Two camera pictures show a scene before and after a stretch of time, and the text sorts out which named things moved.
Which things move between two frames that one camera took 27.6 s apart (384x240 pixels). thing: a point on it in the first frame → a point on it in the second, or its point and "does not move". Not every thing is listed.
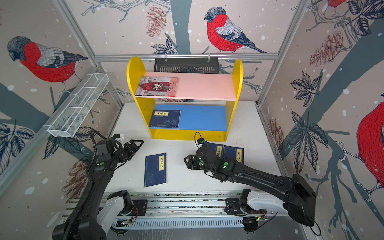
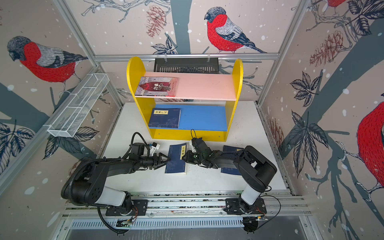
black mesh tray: x=210 y=65 does not move
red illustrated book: x=157 y=86 does not move
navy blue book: x=155 y=170 → x=165 y=118
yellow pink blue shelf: x=186 y=106 does not move
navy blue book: x=218 y=149 → x=176 y=165
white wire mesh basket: x=74 y=115 does not move
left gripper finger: x=135 y=147 → x=162 y=160
